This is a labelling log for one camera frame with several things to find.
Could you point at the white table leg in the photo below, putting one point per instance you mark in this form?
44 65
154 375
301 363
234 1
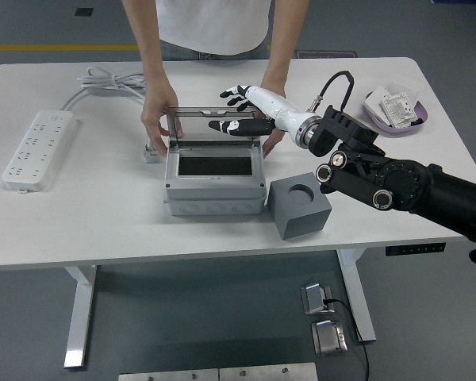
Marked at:
361 309
79 317

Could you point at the silver floor socket box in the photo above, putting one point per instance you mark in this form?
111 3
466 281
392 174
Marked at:
328 337
315 297

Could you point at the white printed socket panel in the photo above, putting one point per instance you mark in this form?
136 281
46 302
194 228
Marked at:
398 111

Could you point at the purple plastic tray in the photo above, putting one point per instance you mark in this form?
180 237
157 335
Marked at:
385 130

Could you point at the black table control panel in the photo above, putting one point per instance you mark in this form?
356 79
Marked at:
416 249

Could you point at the person's right hand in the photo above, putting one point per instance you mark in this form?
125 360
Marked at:
156 107

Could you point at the person torso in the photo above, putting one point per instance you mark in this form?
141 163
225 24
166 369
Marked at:
214 24

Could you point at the person's right forearm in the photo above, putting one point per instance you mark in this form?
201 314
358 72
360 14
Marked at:
147 47

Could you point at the person's left forearm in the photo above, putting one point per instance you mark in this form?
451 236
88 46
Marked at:
285 39

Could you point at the grey cube block round recess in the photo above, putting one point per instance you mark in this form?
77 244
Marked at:
297 222

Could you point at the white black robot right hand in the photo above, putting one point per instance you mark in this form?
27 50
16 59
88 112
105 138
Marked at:
275 105

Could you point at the grey junction box clear lid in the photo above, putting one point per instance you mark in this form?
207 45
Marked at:
214 198

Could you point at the small white carton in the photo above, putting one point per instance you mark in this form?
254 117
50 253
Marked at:
375 101

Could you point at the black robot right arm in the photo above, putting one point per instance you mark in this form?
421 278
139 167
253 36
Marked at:
400 182

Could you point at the black square floor hatch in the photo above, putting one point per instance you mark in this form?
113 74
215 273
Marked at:
83 12

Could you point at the white power strip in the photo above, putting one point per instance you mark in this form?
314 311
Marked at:
35 151

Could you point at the clear plastic packet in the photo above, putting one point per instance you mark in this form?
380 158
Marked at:
404 85

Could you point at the yellow floor tape line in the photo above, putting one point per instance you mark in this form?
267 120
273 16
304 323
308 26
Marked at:
63 47

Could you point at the person's left hand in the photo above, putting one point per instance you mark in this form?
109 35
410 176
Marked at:
275 139

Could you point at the brown floor plate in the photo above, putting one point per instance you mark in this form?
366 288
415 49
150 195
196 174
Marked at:
329 55

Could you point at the grey metal plate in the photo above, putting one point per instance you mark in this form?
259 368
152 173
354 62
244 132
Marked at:
267 372
166 375

